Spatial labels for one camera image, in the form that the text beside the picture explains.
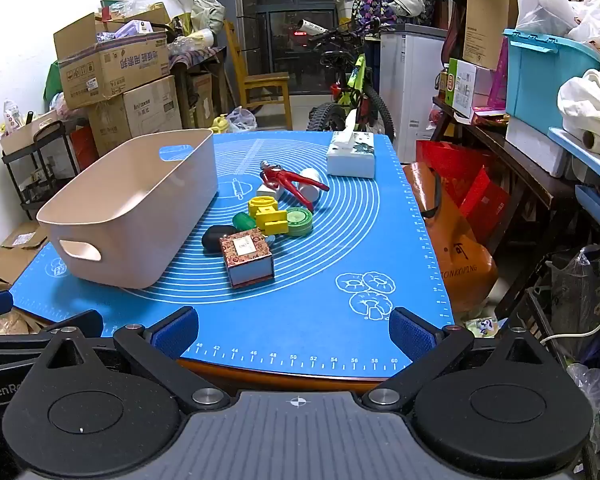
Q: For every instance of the green black bicycle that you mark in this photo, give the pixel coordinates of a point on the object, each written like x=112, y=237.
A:
x=355, y=90

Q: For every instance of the red cardboard box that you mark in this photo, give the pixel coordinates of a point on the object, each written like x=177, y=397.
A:
x=84, y=147

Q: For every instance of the red figure toy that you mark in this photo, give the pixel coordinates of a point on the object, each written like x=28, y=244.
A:
x=290, y=178

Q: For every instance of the green round tin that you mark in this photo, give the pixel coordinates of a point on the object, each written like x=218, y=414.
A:
x=299, y=220

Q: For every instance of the green bottle with silver cap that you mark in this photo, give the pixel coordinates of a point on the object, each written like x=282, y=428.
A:
x=242, y=221

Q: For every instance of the white tissue box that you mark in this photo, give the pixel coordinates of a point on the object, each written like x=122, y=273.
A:
x=350, y=157

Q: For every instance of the yellow plastic jug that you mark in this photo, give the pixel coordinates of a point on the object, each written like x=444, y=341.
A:
x=220, y=124

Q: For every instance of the red patterned gift box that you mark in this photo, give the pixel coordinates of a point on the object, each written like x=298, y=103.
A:
x=245, y=247

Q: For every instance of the black earbuds case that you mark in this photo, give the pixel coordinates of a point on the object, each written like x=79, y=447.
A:
x=214, y=238

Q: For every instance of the white cloth bundle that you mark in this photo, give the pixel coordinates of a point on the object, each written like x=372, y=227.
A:
x=590, y=105

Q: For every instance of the white freezer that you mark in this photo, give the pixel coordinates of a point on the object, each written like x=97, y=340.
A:
x=410, y=85

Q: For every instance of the beige box on cart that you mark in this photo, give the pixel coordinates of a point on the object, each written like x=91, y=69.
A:
x=25, y=137

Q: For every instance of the blue silicone baking mat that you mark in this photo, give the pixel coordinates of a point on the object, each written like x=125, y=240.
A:
x=305, y=310

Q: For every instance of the white plastic bag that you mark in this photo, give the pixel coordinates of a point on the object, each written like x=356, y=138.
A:
x=542, y=5

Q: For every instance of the dark plastic bag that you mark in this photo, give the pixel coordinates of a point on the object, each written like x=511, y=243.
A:
x=585, y=285

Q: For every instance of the torn cardboard box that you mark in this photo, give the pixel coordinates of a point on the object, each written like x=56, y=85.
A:
x=10, y=255

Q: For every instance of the teal plastic storage bin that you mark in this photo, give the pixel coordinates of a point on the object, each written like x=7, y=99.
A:
x=545, y=85

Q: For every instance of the green white carton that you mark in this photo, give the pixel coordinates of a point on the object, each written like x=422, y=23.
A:
x=467, y=87

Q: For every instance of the yellow plastic part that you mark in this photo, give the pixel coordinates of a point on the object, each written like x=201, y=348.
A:
x=265, y=210

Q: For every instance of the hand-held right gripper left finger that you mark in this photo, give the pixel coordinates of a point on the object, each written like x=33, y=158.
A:
x=177, y=331

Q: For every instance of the beige plastic basket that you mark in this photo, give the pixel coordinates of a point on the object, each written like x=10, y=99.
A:
x=130, y=220

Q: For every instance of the clear plastic bag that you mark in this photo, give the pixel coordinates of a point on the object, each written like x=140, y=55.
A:
x=242, y=120

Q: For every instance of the open cardboard box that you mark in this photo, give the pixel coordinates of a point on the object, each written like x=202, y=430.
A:
x=110, y=70

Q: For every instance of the white foam box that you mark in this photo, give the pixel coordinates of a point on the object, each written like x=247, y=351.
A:
x=532, y=147

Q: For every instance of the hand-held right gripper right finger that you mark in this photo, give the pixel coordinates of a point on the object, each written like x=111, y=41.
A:
x=410, y=334

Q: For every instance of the wooden chair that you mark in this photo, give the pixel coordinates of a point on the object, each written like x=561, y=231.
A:
x=260, y=85

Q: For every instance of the black metal cart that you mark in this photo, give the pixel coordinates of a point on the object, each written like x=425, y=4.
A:
x=40, y=180

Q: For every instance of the red shopping bag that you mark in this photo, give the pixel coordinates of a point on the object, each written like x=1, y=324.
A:
x=460, y=170

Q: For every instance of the large printed cardboard box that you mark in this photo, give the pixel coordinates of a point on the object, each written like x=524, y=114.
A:
x=140, y=115

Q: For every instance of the grain sack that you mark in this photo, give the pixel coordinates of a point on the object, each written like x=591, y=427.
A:
x=5, y=324

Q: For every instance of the orange shopping bag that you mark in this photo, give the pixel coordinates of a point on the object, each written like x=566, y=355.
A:
x=460, y=255

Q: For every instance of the white plastic cylinder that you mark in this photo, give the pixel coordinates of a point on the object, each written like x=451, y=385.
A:
x=311, y=187

